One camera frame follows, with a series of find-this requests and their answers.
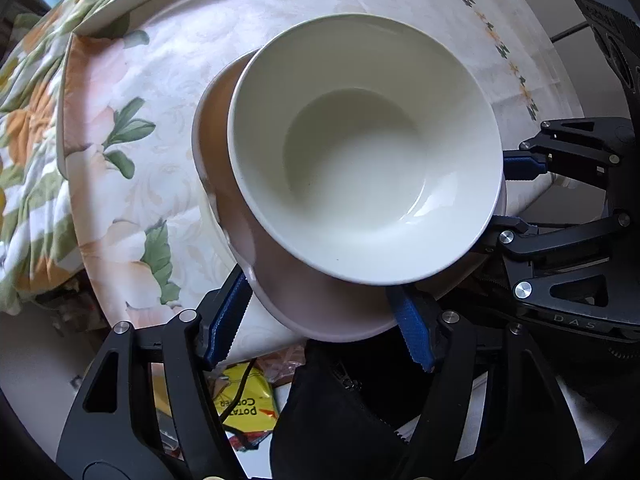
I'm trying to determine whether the plain white bowl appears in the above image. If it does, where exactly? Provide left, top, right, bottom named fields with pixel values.
left=227, top=13, right=503, bottom=285

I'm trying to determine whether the pale patterned tablecloth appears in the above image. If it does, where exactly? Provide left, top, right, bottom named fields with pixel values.
left=57, top=0, right=586, bottom=361

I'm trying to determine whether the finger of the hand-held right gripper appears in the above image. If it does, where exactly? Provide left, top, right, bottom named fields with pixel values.
left=482, top=212, right=636, bottom=311
left=502, top=117, right=640, bottom=192

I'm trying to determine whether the floral blanket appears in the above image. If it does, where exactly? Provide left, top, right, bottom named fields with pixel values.
left=0, top=0, right=193, bottom=311

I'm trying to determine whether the black cable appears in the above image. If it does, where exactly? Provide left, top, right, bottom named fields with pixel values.
left=550, top=19, right=593, bottom=42

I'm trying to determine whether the pink handled baking dish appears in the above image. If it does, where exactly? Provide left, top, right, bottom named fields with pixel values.
left=191, top=50, right=507, bottom=344

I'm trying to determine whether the yellow snack packet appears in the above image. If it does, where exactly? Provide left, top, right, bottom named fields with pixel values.
left=214, top=362, right=279, bottom=435

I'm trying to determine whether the black zippered bag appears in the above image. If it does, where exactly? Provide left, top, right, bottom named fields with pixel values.
left=270, top=340, right=483, bottom=480

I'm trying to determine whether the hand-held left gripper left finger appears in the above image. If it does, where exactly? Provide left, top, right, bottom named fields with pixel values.
left=56, top=265, right=253, bottom=480

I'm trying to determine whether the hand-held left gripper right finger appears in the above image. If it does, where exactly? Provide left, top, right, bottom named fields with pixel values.
left=387, top=285, right=586, bottom=480

